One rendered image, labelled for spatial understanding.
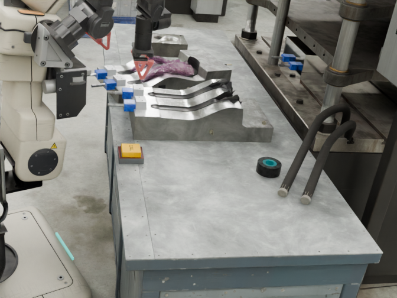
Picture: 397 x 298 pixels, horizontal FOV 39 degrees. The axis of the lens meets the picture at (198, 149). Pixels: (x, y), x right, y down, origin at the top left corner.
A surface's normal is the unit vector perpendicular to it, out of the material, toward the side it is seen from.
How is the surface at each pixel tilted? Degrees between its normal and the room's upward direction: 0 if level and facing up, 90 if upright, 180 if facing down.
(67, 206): 0
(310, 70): 90
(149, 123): 90
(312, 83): 90
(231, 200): 0
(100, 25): 110
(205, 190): 0
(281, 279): 90
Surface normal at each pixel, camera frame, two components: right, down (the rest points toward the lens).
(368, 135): 0.12, -0.87
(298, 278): 0.18, 0.49
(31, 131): 0.54, 0.46
